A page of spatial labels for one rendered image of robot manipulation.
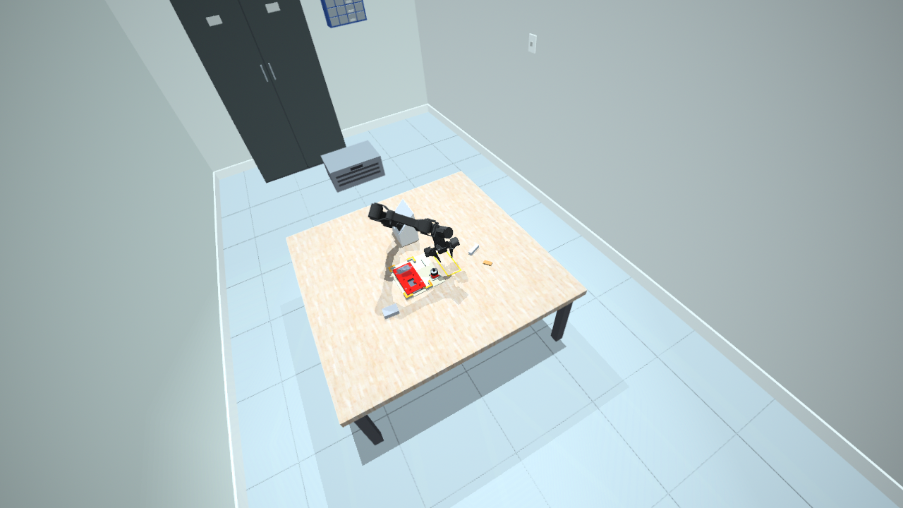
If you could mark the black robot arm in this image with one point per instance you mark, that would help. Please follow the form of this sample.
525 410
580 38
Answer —
425 226

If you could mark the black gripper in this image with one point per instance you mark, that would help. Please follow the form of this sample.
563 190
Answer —
432 252

